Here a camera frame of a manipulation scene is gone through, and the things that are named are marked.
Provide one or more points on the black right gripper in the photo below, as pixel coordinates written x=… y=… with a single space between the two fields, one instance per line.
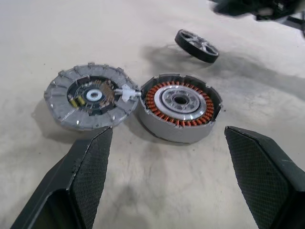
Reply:
x=278 y=9

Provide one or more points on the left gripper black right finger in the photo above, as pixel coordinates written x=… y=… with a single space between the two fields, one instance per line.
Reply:
x=262 y=179

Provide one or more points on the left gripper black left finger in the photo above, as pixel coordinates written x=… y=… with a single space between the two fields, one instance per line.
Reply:
x=78 y=179

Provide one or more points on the black and silver motor rotor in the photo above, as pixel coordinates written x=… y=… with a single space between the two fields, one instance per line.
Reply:
x=188 y=45

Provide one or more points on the grey motor cover with circuit board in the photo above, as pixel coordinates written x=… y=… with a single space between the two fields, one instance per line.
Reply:
x=62 y=95

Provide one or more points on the grey motor housing with copper windings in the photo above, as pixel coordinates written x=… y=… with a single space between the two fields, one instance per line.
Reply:
x=166 y=132

